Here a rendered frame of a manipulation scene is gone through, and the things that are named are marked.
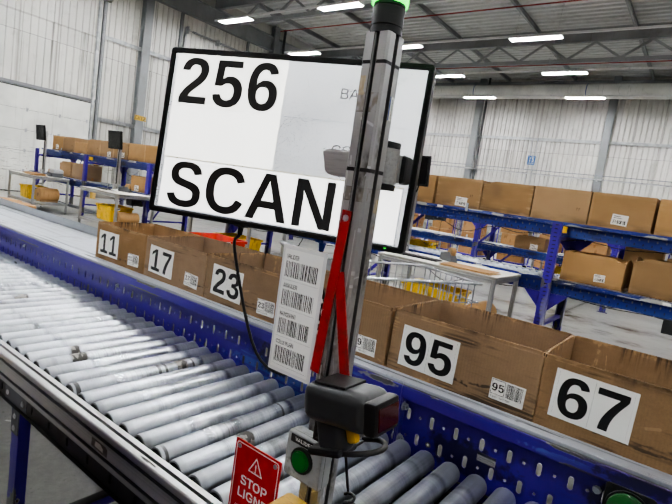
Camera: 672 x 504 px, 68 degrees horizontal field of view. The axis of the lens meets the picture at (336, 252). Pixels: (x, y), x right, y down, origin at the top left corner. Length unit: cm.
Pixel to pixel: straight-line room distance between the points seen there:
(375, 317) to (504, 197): 473
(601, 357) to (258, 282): 102
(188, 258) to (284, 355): 121
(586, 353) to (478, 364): 34
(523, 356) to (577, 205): 464
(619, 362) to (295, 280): 97
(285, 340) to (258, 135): 36
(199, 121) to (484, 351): 82
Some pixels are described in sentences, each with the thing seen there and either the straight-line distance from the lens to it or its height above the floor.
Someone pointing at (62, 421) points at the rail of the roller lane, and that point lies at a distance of 143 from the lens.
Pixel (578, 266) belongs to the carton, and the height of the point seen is 96.
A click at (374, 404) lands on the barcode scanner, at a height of 109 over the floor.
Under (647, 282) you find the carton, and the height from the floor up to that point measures 93.
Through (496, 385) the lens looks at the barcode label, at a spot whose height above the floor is 94.
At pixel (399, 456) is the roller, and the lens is 129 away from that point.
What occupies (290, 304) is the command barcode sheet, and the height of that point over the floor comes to 116.
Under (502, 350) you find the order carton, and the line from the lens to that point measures 125.
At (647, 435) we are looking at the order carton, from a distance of 122.
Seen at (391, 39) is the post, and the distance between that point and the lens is 72.
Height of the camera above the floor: 133
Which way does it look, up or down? 7 degrees down
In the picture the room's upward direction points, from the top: 8 degrees clockwise
